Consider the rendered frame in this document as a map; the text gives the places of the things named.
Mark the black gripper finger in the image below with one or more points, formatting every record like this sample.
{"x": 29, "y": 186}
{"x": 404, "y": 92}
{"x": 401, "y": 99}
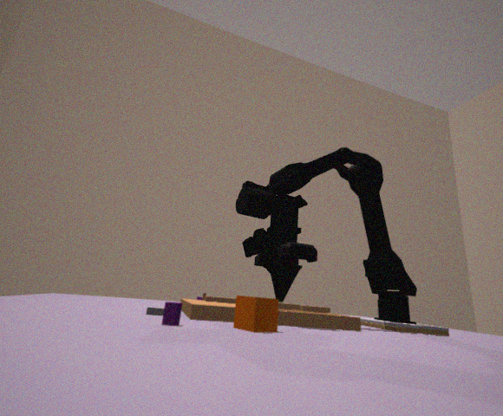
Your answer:
{"x": 268, "y": 267}
{"x": 285, "y": 274}

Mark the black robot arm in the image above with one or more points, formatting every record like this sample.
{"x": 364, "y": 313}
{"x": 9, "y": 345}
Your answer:
{"x": 383, "y": 268}

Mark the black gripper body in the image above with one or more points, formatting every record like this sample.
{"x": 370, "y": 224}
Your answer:
{"x": 289, "y": 251}

